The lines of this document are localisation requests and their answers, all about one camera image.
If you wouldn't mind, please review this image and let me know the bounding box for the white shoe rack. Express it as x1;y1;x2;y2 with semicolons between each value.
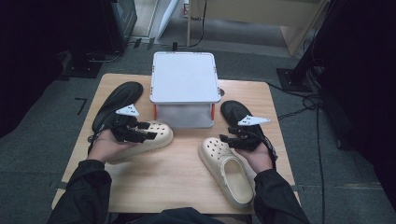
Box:
149;51;222;130

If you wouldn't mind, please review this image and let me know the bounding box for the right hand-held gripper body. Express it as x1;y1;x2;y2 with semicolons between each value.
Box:
235;115;271;152

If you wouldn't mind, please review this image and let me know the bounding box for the black hanging cable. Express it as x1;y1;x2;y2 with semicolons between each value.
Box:
190;0;208;49

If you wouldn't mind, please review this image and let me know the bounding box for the person's dark torso clothing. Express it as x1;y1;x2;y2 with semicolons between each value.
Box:
111;207;250;224

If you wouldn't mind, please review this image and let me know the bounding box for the white leaning board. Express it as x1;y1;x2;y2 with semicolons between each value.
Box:
156;0;180;40

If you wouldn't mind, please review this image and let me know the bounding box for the light wooden cabinet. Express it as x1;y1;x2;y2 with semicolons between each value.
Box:
186;0;331;57

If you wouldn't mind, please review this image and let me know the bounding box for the person's right hand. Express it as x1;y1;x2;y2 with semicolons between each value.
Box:
235;143;275;175

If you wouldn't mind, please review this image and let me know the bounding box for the left hand-held gripper cable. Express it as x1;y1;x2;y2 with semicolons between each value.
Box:
87;130;106;155

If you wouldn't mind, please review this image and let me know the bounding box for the black floor cable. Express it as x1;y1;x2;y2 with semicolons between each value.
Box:
266;81;327;224

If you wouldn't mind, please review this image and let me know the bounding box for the black stand base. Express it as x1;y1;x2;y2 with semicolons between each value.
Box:
60;50;106;79

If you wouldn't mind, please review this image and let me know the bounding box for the beige clog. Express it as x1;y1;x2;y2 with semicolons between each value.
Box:
106;120;174;165
198;136;257;210

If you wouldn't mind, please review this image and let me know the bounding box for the black metal stand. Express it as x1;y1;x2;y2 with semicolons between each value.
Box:
276;0;335;93

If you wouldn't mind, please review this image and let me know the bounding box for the black slipper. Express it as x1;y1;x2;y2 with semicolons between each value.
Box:
92;81;144;134
219;100;278;160

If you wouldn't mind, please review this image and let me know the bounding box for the person's left hand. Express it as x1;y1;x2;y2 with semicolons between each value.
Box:
88;129;138;164

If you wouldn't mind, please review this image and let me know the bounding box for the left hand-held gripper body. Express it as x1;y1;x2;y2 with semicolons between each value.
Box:
109;104;141;145

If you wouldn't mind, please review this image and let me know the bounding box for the dark cabinet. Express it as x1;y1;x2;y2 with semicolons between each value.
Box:
66;0;138;55

